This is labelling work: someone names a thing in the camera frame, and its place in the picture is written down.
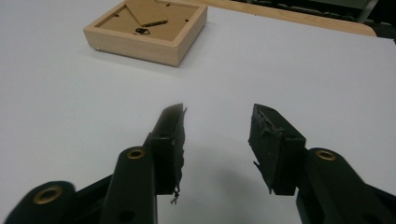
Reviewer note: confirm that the wooden picture frame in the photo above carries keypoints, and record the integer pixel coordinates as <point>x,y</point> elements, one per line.
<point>140,46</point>

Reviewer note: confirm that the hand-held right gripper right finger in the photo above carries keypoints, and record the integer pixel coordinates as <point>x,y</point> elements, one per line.
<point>274,149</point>

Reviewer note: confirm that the white table sheet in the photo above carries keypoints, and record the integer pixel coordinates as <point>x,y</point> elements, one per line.
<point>62,99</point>

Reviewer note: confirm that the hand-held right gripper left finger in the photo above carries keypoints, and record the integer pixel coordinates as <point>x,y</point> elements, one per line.
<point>166,149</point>

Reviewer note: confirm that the white metal desk frame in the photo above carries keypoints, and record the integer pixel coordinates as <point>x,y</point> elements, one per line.
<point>369,11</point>

